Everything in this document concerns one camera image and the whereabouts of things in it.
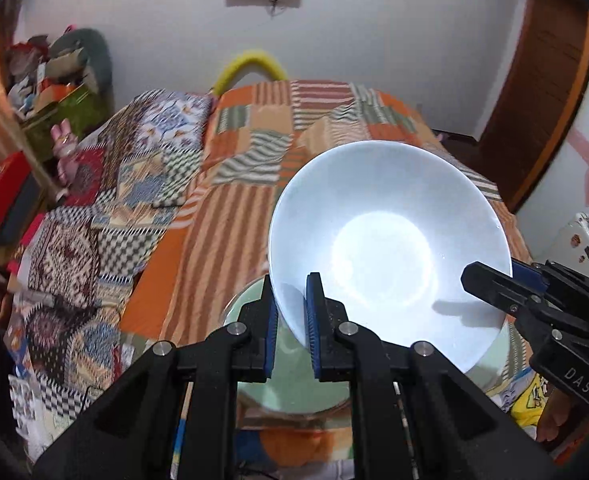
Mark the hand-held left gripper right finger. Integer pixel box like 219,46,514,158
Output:
305,272,557,480

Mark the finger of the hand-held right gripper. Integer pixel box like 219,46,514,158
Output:
511,257,551,294
461,261,540,317

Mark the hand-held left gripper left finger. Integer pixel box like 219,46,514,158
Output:
32,275,281,480

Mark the mint green plate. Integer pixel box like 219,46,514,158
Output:
221,277,516,417

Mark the white bowl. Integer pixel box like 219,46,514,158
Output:
268,141,514,376

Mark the person's right hand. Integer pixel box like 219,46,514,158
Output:
537,391,575,442

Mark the white fridge with magnets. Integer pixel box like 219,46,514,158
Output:
554,212,589,286

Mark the yellow printed cloth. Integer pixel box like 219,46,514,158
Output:
509,367,557,428

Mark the orange striped blanket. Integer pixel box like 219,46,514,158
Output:
119,79,532,433

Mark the blue cloth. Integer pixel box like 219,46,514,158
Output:
237,427,275,463

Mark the brown wooden door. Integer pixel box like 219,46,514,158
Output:
477,0,589,213

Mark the patchwork patterned quilt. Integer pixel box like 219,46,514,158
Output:
4,89,215,456

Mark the yellow foam tube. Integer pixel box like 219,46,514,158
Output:
213,49,290,96

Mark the dark blue box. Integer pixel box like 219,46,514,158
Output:
0,180,41,247

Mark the pink bunny toy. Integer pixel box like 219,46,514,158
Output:
52,121,82,186

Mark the green box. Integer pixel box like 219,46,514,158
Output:
22,85,100,161

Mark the red box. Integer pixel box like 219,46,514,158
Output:
0,152,32,221

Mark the orange cardboard box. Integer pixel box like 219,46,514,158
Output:
34,82,82,111

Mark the grey-green cushion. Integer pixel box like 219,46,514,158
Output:
49,27,114,111

